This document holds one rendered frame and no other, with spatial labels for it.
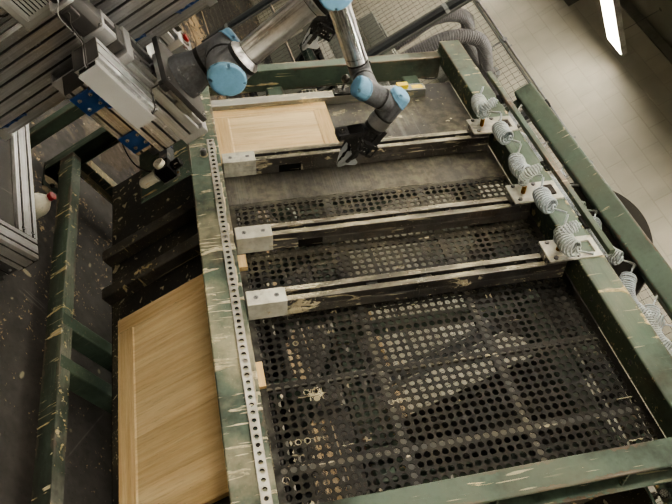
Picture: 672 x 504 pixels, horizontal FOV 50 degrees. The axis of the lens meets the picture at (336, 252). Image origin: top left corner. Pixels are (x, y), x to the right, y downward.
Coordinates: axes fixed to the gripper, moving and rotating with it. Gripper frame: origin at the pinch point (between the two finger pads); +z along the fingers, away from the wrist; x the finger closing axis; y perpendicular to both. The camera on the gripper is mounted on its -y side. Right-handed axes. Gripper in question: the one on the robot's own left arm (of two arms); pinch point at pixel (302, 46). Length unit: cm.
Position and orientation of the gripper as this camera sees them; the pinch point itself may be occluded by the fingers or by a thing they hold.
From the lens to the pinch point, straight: 309.8
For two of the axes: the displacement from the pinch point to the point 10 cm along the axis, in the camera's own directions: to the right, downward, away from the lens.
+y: 8.2, 2.6, 5.1
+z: -5.4, 6.3, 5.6
